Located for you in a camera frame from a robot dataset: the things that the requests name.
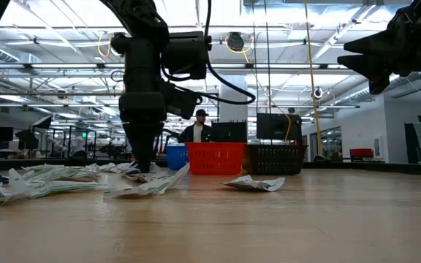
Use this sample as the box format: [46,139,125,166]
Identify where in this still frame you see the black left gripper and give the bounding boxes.
[118,93,167,173]

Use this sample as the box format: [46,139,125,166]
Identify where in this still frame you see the blue plastic basket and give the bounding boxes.
[165,145,189,169]

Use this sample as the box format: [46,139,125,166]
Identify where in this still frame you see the person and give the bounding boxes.
[178,108,213,144]

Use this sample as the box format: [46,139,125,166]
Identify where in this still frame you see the red plastic basket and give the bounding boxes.
[186,142,247,175]

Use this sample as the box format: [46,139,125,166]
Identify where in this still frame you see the dark standing panel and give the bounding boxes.
[403,122,421,164]

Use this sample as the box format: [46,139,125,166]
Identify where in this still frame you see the red storage bin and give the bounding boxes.
[349,148,374,160]

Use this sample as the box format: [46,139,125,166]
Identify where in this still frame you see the white building column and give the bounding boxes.
[219,75,249,123]

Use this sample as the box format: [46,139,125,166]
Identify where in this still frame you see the black studio lamp shade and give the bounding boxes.
[31,115,53,129]

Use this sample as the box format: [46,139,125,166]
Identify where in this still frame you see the overhead light bar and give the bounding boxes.
[0,61,421,71]

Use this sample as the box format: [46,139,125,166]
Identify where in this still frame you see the black hanging monitor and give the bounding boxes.
[256,112,303,142]

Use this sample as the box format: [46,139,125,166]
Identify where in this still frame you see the black plastic basket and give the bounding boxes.
[246,144,308,175]

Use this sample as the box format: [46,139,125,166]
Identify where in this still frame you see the silver ventilation duct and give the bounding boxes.
[327,69,416,107]

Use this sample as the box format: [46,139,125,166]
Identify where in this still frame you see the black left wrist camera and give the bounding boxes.
[164,82,203,121]

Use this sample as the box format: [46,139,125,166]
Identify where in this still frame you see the yellow hanging cable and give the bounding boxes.
[303,0,324,158]

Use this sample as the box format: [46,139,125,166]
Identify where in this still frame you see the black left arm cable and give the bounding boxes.
[159,0,257,107]

